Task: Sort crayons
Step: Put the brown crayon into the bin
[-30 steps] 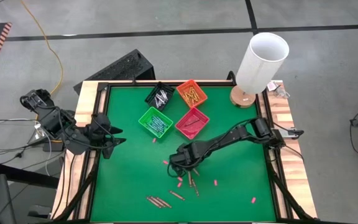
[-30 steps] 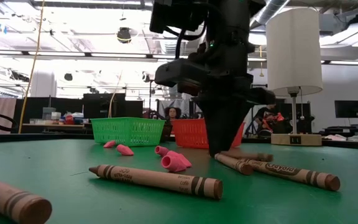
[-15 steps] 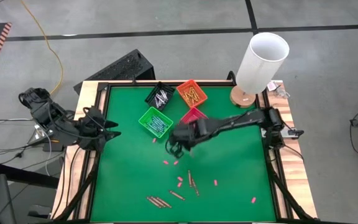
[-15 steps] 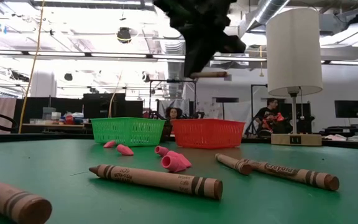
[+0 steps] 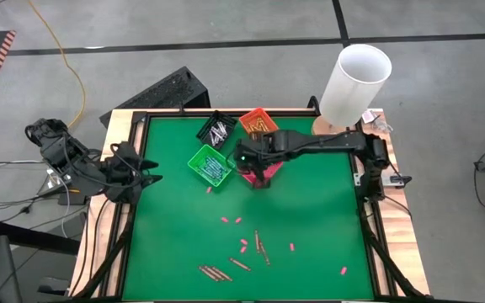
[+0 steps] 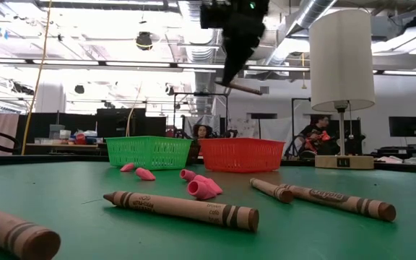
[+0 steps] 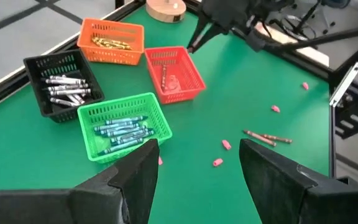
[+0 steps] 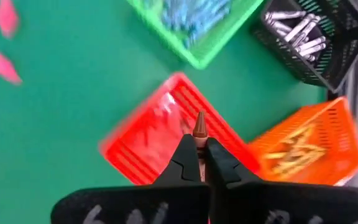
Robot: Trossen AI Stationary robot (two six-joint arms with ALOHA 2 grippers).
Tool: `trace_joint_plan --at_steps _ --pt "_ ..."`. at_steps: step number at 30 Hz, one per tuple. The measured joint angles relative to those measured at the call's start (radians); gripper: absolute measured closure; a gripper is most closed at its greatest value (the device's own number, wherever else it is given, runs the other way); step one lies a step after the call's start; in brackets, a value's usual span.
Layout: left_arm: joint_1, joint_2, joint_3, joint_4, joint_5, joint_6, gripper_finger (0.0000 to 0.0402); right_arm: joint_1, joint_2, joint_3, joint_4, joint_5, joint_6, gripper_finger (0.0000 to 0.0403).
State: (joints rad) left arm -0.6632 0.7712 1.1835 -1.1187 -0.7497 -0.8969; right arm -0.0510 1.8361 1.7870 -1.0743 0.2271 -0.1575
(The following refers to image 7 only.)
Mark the orange plastic basket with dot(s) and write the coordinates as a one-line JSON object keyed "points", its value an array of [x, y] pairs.
{"points": [[113, 57]]}

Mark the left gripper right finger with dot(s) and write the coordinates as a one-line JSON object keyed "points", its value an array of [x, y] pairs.
{"points": [[291, 199]]}

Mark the white shade wooden base lamp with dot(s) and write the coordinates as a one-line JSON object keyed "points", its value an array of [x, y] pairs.
{"points": [[166, 11]]}

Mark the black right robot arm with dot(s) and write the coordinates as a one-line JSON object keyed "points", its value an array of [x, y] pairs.
{"points": [[256, 40]]}

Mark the black plastic basket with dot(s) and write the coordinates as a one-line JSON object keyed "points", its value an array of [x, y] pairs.
{"points": [[57, 115]]}

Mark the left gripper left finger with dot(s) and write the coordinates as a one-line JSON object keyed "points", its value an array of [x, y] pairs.
{"points": [[104, 205]]}

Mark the red plastic basket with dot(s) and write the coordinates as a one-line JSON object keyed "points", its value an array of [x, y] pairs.
{"points": [[179, 96]]}

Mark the silver metal bracket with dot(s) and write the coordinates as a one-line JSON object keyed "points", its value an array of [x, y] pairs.
{"points": [[345, 84]]}

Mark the pink cap eraser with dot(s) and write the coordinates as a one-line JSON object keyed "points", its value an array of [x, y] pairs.
{"points": [[217, 162], [226, 144], [160, 160], [275, 109], [305, 86]]}

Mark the black stool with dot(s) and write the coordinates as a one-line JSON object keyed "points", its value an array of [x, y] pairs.
{"points": [[297, 28]]}

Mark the green plastic basket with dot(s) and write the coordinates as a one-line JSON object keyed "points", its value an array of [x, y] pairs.
{"points": [[87, 124]]}

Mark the green table mat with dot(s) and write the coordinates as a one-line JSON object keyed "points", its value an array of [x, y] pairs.
{"points": [[197, 186]]}

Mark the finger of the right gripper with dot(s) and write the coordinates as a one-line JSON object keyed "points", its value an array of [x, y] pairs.
{"points": [[198, 29], [210, 35]]}

